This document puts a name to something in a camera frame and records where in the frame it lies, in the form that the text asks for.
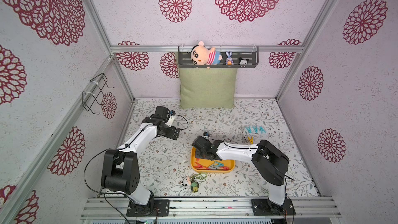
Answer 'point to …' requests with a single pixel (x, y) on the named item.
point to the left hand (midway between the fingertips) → (170, 132)
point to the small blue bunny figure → (229, 60)
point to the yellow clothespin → (251, 140)
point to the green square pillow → (208, 87)
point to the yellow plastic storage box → (231, 164)
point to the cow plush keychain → (185, 182)
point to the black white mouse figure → (242, 61)
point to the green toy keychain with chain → (194, 185)
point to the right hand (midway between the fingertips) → (195, 151)
